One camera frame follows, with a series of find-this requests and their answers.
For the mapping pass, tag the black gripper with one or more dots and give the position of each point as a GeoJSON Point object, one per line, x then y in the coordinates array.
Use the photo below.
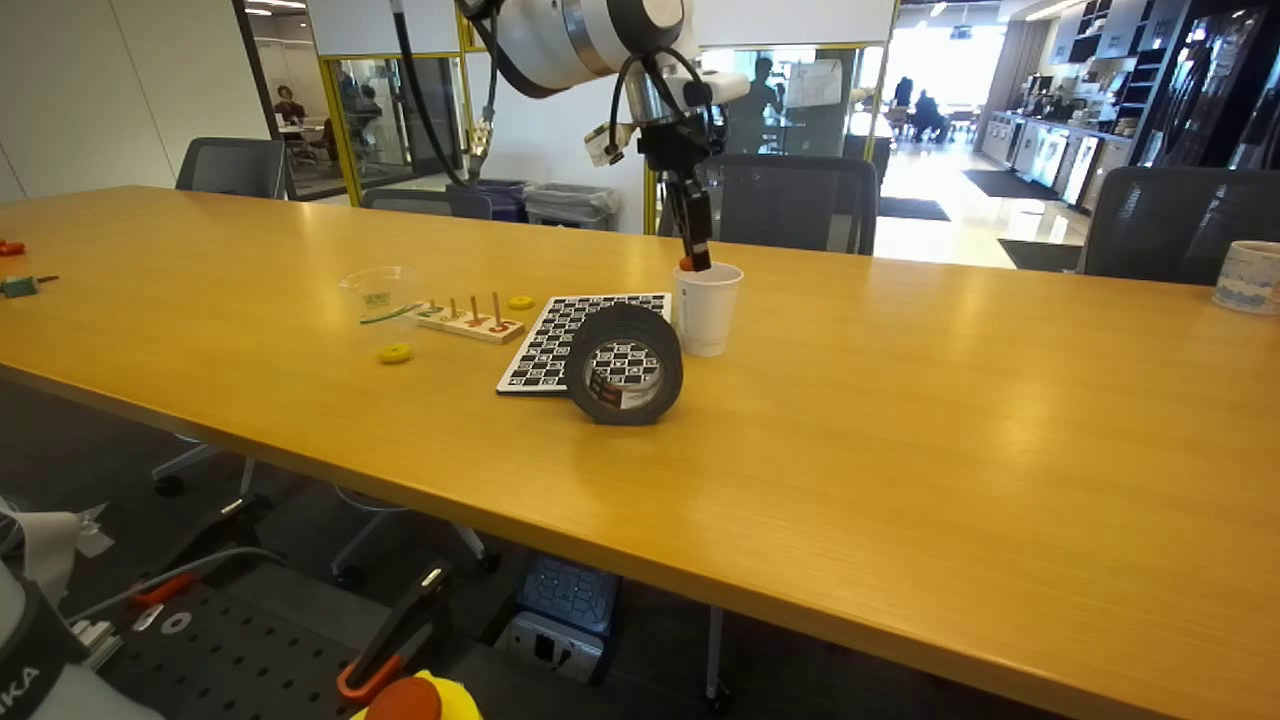
{"type": "Point", "coordinates": [687, 145]}

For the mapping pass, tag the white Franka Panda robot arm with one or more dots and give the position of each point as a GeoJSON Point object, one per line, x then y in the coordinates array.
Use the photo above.
{"type": "Point", "coordinates": [575, 41]}

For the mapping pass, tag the white paper cup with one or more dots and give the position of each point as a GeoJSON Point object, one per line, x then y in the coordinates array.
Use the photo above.
{"type": "Point", "coordinates": [704, 313]}

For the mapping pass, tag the clear plastic cup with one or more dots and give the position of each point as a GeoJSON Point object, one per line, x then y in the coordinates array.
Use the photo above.
{"type": "Point", "coordinates": [383, 286]}

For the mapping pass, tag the black tape roll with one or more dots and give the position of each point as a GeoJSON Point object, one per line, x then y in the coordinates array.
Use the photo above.
{"type": "Point", "coordinates": [626, 319]}

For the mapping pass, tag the standing person dark clothes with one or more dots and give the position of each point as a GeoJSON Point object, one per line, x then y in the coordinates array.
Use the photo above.
{"type": "Point", "coordinates": [760, 80]}

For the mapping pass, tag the black white checkerboard marker board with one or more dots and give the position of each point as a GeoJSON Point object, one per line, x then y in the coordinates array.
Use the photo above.
{"type": "Point", "coordinates": [545, 341]}

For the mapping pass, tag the dark grey office chair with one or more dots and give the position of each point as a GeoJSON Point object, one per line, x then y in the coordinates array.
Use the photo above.
{"type": "Point", "coordinates": [233, 164]}
{"type": "Point", "coordinates": [1175, 222]}
{"type": "Point", "coordinates": [485, 201]}

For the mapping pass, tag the wooden number peg board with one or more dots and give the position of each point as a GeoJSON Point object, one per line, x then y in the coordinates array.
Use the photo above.
{"type": "Point", "coordinates": [467, 322]}

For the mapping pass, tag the distant seated people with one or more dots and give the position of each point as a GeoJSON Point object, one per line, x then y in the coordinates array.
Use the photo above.
{"type": "Point", "coordinates": [921, 113]}

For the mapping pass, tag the seated person red shirt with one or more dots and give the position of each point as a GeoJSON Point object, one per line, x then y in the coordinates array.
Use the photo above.
{"type": "Point", "coordinates": [289, 107]}

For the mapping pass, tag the grey table leg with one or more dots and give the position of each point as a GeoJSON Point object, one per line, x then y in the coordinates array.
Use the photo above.
{"type": "Point", "coordinates": [712, 654]}

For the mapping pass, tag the black office chair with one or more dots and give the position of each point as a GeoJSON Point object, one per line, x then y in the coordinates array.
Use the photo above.
{"type": "Point", "coordinates": [402, 546]}
{"type": "Point", "coordinates": [202, 474]}

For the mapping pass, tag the blue white floor box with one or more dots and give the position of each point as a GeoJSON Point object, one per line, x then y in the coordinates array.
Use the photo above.
{"type": "Point", "coordinates": [552, 641]}

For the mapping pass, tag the yellow red emergency stop button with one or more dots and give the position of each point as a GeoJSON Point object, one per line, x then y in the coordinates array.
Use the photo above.
{"type": "Point", "coordinates": [444, 702]}

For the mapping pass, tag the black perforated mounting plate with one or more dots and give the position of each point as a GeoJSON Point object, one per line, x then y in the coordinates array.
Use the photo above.
{"type": "Point", "coordinates": [255, 654]}

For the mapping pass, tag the small green object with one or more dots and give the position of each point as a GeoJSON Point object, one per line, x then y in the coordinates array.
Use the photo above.
{"type": "Point", "coordinates": [22, 286]}

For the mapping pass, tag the small red object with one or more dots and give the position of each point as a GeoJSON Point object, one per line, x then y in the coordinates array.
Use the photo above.
{"type": "Point", "coordinates": [11, 244]}

